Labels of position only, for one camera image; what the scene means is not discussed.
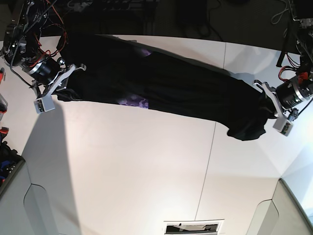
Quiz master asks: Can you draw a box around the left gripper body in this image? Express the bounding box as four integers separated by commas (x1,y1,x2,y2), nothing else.
254,75,313,121

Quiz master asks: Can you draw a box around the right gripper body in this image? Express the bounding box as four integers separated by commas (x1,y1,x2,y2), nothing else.
26,57,87,98

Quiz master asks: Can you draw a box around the black t-shirt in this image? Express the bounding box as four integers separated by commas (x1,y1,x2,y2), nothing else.
57,33,274,141

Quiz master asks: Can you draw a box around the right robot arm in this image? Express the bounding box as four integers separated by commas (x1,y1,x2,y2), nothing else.
0,0,81,101

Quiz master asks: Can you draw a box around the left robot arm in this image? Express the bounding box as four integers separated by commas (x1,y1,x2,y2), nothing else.
254,0,313,121

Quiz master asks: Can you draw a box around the orange grey tool at edge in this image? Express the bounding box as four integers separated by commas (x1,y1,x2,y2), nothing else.
0,67,8,120

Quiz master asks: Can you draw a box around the grey bin with clothes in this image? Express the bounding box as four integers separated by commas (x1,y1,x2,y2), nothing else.
0,127,25,197

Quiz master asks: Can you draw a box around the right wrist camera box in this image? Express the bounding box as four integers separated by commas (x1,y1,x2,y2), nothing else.
34,95,55,114

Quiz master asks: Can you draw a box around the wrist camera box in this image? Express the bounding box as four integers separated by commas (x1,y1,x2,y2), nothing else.
273,117,293,137
34,95,55,114

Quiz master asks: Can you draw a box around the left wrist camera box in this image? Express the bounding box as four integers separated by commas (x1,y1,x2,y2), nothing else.
273,117,293,137

